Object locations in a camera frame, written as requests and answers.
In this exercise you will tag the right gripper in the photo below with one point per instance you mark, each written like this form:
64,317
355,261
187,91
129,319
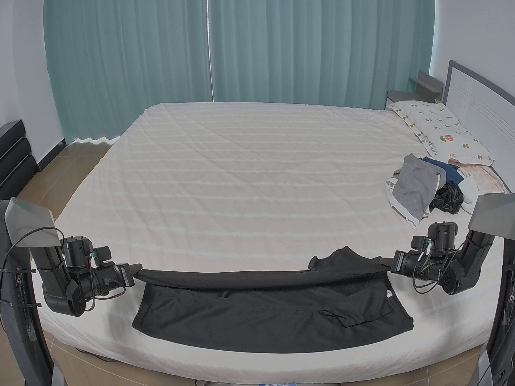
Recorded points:
403,263

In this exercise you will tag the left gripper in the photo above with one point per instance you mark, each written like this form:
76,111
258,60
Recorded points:
114,276

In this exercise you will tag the black T-shirt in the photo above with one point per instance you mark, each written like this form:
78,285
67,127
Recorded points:
261,312

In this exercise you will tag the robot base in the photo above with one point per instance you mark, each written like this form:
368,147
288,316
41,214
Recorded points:
277,384

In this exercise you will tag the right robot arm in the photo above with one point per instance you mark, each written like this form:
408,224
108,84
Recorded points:
493,215

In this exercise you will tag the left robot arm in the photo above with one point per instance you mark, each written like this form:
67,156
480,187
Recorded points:
52,255

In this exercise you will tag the bed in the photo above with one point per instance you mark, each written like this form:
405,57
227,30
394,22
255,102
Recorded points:
241,167

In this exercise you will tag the grey garment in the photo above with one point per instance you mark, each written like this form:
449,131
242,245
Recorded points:
414,187

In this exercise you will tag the black shiny garment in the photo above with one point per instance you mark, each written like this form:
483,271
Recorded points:
446,199

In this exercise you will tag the white garment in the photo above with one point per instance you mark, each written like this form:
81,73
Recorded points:
470,193

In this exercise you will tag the dark blue garment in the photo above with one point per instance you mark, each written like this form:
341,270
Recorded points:
448,171

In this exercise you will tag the white printed pillow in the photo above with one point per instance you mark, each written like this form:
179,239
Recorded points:
442,129

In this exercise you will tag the black chest of drawers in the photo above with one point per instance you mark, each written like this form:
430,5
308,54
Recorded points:
16,159

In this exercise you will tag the grey bedside table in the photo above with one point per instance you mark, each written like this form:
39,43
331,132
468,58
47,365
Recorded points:
424,83

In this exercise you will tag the blue-green curtain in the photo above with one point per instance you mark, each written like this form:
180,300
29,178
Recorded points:
322,34
132,46

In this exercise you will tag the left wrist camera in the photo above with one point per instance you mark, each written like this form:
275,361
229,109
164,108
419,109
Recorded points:
103,253

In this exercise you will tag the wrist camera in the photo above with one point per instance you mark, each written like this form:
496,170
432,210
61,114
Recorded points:
420,243
103,253

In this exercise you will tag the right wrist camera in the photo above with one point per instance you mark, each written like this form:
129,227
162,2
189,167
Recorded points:
420,243

